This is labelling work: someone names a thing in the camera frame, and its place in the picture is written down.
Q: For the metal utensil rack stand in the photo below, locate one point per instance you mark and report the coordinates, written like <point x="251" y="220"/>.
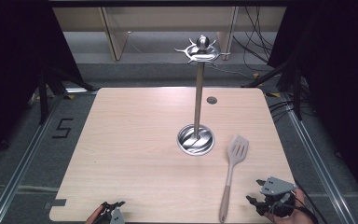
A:
<point x="198" y="102"/>

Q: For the grey slotted spatula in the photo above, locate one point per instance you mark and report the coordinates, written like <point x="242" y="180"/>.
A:
<point x="237" y="151"/>

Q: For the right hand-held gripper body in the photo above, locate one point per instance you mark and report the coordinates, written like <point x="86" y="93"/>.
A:
<point x="276" y="186"/>

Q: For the person's right hand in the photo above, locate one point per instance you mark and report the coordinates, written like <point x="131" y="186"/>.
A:
<point x="298" y="214"/>

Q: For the beige wooden desk frame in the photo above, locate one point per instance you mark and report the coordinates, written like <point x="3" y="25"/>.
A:
<point x="115" y="34"/>

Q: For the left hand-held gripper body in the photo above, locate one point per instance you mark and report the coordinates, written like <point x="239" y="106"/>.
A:
<point x="117" y="216"/>

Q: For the black curtain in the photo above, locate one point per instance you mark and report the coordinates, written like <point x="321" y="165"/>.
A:
<point x="338" y="77"/>
<point x="12" y="62"/>

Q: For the grey table grommet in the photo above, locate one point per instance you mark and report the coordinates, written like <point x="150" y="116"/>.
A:
<point x="211" y="100"/>

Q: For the person's left hand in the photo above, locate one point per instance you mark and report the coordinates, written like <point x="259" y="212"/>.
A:
<point x="93" y="217"/>

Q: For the black metal stand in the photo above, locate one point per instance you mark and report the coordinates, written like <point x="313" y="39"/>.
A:
<point x="295" y="84"/>
<point x="45" y="93"/>

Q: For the aluminium floor rail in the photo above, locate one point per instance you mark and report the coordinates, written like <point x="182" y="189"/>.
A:
<point x="21" y="161"/>
<point x="317" y="155"/>

